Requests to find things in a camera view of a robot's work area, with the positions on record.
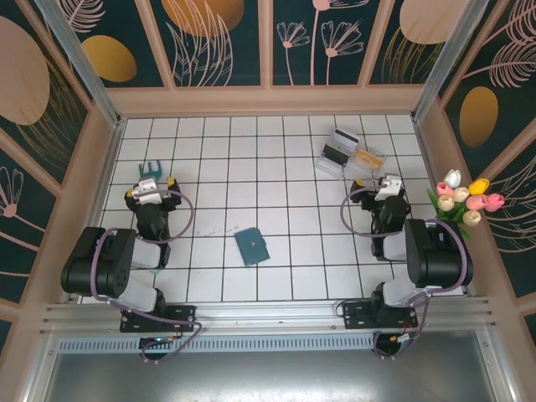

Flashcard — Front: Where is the teal card holder wallet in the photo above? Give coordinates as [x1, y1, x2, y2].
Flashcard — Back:
[234, 228, 271, 267]

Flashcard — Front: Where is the aluminium frame post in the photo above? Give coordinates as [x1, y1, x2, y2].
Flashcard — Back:
[411, 0, 492, 123]
[33, 0, 126, 129]

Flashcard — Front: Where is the electronics board with wires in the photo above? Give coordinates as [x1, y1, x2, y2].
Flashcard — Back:
[374, 330, 420, 358]
[139, 336, 178, 353]

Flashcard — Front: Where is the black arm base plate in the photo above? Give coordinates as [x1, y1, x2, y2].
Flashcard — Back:
[120, 304, 198, 334]
[342, 300, 420, 332]

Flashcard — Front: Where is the clear acrylic card stand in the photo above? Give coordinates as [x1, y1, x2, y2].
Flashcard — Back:
[316, 127, 389, 182]

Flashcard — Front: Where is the tulip bouquet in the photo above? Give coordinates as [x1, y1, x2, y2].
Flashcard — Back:
[425, 168, 507, 240]

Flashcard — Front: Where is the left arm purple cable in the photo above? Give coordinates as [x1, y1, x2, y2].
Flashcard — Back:
[90, 188, 204, 364]

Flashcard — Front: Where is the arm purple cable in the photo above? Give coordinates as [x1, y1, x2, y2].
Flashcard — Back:
[90, 188, 204, 364]
[341, 187, 468, 360]

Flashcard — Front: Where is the gold card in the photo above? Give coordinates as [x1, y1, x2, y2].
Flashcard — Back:
[354, 149, 386, 171]

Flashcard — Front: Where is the perforated grey cable duct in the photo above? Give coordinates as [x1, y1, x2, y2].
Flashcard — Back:
[57, 337, 378, 353]

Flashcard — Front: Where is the teal garden fork wooden handle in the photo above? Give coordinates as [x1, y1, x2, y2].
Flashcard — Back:
[137, 160, 164, 179]

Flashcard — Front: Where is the white card with black stripe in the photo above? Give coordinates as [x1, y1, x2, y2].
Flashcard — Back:
[329, 128, 360, 153]

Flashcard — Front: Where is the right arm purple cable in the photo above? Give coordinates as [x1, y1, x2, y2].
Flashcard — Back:
[341, 187, 468, 360]

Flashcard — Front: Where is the grey metal sheet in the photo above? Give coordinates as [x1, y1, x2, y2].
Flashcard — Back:
[41, 351, 499, 402]

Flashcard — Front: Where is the aluminium rail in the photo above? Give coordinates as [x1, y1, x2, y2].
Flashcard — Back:
[39, 296, 497, 337]

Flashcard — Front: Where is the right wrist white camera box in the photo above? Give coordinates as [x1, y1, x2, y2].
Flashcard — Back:
[374, 174, 403, 203]

